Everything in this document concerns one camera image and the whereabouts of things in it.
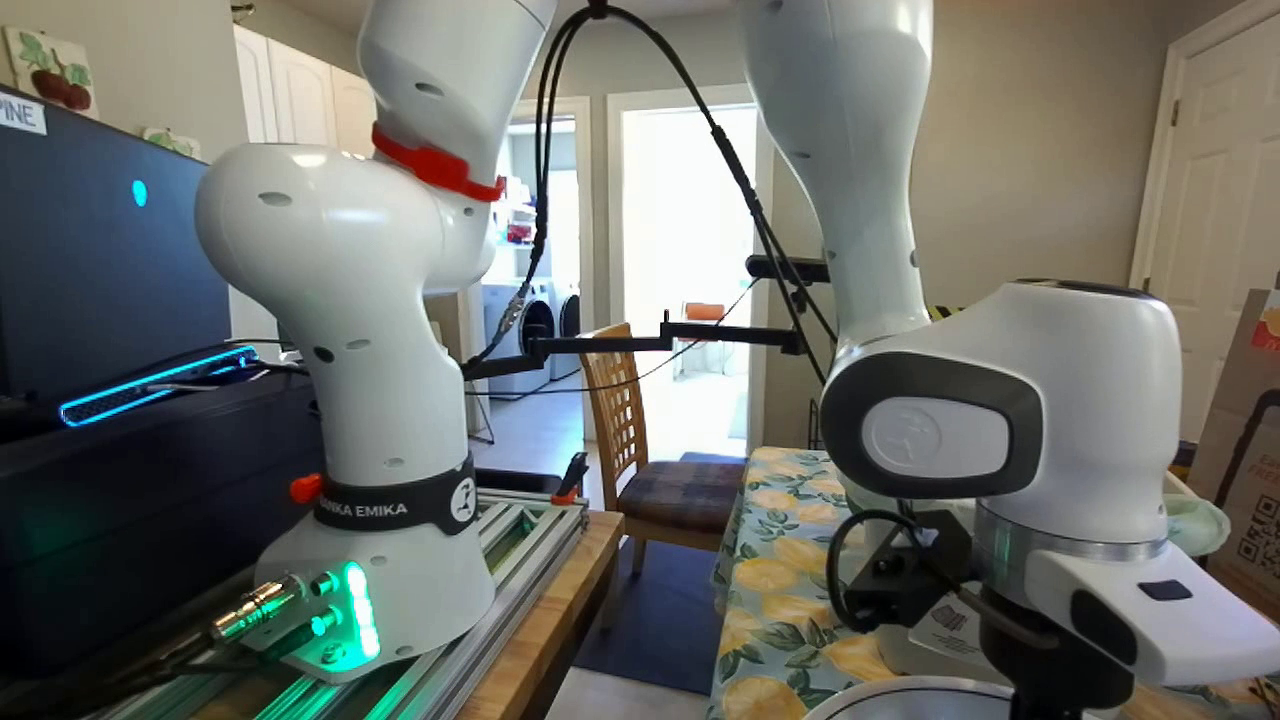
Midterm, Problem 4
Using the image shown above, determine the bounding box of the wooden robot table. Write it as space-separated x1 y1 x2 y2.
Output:
456 508 632 720

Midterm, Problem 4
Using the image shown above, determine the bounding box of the black computer monitor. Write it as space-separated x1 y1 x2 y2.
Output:
0 82 240 410

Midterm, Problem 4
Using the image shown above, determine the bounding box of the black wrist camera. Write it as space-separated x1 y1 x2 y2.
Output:
839 508 990 630

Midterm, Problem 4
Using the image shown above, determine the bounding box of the white bowl with leaf print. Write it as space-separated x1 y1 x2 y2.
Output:
801 671 1021 720

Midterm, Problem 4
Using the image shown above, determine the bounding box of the white panel door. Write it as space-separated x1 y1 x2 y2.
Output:
1129 0 1280 445

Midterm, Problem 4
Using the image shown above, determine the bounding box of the apple picture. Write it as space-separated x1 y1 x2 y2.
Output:
0 20 101 120

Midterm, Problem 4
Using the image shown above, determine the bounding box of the black camera on stand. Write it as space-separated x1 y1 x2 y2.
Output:
742 253 838 288

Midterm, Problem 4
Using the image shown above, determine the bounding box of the aluminium rail base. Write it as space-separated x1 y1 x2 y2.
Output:
92 484 592 720

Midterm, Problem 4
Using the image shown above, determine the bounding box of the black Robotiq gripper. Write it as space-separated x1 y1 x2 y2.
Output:
978 595 1135 720

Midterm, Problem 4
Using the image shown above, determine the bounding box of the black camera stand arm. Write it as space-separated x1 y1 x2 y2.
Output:
456 308 812 382

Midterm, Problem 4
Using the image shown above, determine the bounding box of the blue floor mat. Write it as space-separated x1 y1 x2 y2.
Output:
571 534 734 701

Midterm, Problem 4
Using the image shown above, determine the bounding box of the white washing machine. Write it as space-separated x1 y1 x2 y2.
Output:
475 275 588 402

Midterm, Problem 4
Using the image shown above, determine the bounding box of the wooden chair with dark cushion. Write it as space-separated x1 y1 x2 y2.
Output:
576 318 753 588

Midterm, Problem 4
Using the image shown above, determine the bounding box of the brown cardboard box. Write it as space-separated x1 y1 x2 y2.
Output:
1186 281 1280 622

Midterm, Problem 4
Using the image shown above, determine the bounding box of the red cable clamp ring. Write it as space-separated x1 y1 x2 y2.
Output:
370 120 514 209

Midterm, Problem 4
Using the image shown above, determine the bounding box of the black computer case blue light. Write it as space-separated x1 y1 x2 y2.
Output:
0 338 327 693

